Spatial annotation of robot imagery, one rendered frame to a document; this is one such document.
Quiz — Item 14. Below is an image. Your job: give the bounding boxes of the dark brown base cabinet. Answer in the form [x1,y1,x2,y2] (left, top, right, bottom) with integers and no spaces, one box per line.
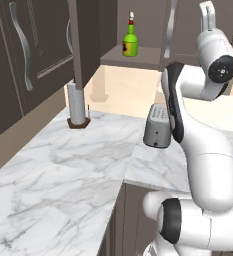
[97,182,193,256]

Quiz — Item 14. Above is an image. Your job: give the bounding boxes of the open dark brown cabinet door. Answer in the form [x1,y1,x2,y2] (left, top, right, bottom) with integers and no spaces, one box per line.
[66,0,102,91]

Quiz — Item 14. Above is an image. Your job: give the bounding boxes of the brown paper towel holder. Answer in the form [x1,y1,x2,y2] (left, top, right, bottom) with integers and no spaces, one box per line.
[66,103,92,130]

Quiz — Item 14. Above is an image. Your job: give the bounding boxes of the green glass bottle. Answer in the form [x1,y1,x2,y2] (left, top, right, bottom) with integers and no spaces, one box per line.
[121,11,139,58]

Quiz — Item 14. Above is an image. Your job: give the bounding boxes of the dark brown wall cabinet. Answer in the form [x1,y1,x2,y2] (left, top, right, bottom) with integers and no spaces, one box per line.
[99,0,166,72]

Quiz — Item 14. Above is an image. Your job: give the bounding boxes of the curved silver cabinet handle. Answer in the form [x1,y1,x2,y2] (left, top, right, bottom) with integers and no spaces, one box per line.
[199,0,217,33]
[163,0,179,60]
[8,1,34,92]
[65,19,74,54]

